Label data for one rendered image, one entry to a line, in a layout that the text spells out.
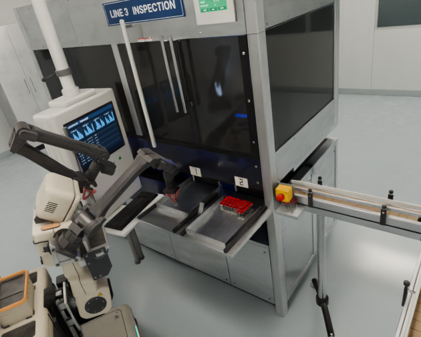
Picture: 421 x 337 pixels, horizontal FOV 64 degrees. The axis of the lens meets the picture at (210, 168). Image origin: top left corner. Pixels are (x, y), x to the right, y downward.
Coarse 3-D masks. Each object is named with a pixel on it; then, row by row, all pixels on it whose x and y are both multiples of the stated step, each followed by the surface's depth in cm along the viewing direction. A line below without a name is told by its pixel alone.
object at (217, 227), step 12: (216, 204) 197; (204, 216) 191; (216, 216) 190; (228, 216) 188; (252, 216) 181; (192, 228) 184; (204, 228) 182; (216, 228) 181; (228, 228) 179; (240, 228) 173; (204, 240) 173; (216, 240) 167; (228, 240) 166
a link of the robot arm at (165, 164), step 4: (160, 156) 159; (160, 160) 152; (164, 160) 164; (168, 160) 174; (156, 164) 151; (160, 164) 151; (164, 164) 156; (168, 164) 174; (172, 164) 180; (176, 164) 191; (160, 168) 156; (164, 168) 172; (168, 168) 178; (172, 168) 183; (176, 168) 189; (168, 172) 184; (172, 172) 186
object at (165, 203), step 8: (184, 184) 225; (192, 184) 226; (200, 184) 224; (176, 192) 220; (184, 192) 218; (192, 192) 217; (200, 192) 215; (208, 192) 214; (216, 192) 210; (160, 200) 209; (168, 200) 213; (184, 200) 210; (192, 200) 208; (200, 200) 207; (160, 208) 206; (168, 208) 201; (176, 208) 204; (184, 208) 202; (192, 208) 195; (184, 216) 195
